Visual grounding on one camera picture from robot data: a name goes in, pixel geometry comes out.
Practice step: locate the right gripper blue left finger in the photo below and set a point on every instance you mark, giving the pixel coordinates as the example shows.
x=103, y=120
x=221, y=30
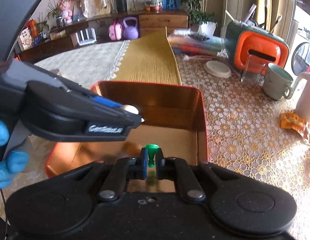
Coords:
x=144, y=160

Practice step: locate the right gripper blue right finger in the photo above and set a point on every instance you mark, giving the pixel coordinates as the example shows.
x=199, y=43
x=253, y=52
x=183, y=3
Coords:
x=160, y=164

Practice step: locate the green plastic cone piece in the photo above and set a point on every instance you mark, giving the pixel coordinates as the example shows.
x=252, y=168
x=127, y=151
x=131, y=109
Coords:
x=152, y=150

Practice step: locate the blue gloved left hand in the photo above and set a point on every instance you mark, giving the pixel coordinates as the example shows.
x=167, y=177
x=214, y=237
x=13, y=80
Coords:
x=15, y=162

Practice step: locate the cream quilted table mat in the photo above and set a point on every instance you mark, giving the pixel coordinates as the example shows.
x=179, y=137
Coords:
x=88, y=65

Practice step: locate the cereal box on cabinet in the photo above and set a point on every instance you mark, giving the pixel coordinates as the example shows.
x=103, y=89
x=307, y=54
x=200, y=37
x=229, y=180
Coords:
x=25, y=39

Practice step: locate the white wifi router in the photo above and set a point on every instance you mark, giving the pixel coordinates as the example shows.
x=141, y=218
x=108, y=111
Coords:
x=86, y=37

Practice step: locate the yellow table runner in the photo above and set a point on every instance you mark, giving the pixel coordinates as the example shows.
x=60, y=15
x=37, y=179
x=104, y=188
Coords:
x=149, y=59

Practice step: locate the wooden tv cabinet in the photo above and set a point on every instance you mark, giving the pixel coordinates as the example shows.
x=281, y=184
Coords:
x=65, y=38

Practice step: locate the pink plush doll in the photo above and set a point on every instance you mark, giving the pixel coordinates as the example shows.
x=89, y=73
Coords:
x=66, y=12

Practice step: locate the round beige coaster lid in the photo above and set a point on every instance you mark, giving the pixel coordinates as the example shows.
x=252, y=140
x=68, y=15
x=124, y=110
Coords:
x=217, y=69

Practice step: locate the purple kettlebell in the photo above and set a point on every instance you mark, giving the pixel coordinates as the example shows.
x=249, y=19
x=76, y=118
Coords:
x=130, y=31

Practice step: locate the stack of colourful books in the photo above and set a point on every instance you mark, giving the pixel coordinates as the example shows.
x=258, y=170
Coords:
x=184, y=41

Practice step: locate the black cylinder speaker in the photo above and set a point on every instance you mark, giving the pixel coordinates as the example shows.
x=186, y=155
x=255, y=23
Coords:
x=121, y=6

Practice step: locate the clear drinking glass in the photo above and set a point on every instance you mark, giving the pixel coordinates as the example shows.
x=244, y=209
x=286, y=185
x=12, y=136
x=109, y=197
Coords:
x=252, y=71

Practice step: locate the orange snack wrapper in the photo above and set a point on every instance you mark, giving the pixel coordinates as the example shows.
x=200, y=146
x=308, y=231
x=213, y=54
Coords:
x=293, y=121

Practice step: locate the green ceramic mug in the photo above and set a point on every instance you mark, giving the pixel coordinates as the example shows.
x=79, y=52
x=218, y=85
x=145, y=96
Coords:
x=277, y=82

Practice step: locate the tall green potted plant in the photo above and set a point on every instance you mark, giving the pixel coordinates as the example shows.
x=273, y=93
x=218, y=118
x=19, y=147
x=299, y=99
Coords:
x=197, y=11

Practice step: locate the green orange tissue box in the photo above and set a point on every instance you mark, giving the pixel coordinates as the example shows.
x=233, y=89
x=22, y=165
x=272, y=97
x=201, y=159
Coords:
x=242, y=40

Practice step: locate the white thermos cup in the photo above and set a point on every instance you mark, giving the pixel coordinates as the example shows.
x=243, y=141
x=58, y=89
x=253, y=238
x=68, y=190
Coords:
x=303, y=105

